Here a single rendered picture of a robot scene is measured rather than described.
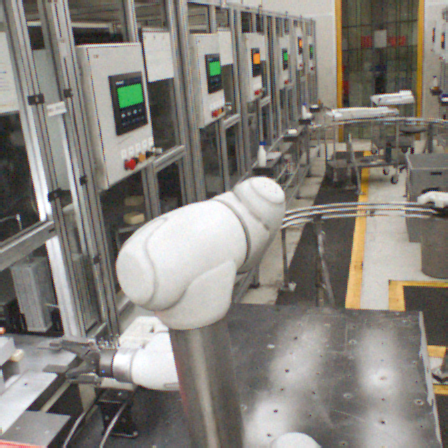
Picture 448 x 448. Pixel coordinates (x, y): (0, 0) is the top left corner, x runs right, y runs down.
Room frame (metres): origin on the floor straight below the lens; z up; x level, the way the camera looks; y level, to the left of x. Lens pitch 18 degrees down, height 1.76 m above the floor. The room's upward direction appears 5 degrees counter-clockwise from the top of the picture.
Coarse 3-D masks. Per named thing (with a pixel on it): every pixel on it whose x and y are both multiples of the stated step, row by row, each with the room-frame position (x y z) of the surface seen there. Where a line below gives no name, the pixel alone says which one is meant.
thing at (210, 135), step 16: (192, 16) 2.84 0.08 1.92; (208, 16) 3.11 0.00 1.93; (224, 16) 3.43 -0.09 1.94; (192, 32) 2.82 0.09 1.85; (208, 32) 3.09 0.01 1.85; (224, 32) 3.37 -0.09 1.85; (224, 48) 3.34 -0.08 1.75; (224, 64) 3.32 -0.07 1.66; (224, 80) 3.31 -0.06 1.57; (224, 96) 3.28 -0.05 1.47; (208, 128) 2.92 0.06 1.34; (208, 144) 2.90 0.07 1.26; (208, 160) 2.87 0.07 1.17; (208, 176) 2.85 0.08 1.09; (208, 192) 2.82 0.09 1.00
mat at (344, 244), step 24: (360, 168) 7.06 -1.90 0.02; (336, 192) 6.00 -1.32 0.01; (312, 240) 4.51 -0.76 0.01; (336, 240) 4.45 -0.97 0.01; (360, 240) 4.40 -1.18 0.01; (312, 264) 3.96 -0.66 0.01; (336, 264) 3.92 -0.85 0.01; (360, 264) 3.89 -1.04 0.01; (312, 288) 3.53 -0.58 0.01; (336, 288) 3.49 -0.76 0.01; (360, 288) 3.47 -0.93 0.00
